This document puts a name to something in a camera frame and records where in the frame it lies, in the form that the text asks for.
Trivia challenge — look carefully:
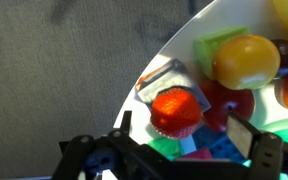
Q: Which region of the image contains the red toy apple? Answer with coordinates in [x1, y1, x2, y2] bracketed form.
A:
[199, 81, 255, 132]

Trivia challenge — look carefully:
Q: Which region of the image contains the yellow toy apple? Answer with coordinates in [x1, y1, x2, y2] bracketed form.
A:
[212, 35, 281, 90]

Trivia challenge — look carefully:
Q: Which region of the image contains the green plastic bowl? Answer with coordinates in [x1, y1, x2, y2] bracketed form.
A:
[243, 117, 288, 180]

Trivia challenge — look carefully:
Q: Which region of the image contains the light green soft block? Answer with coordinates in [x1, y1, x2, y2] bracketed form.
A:
[194, 26, 250, 80]

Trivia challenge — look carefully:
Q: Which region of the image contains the red toy strawberry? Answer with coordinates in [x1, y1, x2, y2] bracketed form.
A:
[150, 88, 201, 139]

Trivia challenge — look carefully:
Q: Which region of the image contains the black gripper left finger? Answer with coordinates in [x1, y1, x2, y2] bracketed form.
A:
[119, 111, 132, 135]

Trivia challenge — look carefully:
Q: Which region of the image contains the magenta soft block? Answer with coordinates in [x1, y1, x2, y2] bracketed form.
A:
[184, 148, 213, 159]

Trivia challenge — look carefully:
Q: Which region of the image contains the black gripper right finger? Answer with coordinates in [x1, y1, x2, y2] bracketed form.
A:
[226, 112, 262, 159]

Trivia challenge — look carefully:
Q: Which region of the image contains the grey soft block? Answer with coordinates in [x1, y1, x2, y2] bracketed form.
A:
[136, 59, 211, 112]

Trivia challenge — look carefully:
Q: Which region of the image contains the teal green soft block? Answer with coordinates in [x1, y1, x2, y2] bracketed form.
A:
[148, 137, 182, 160]

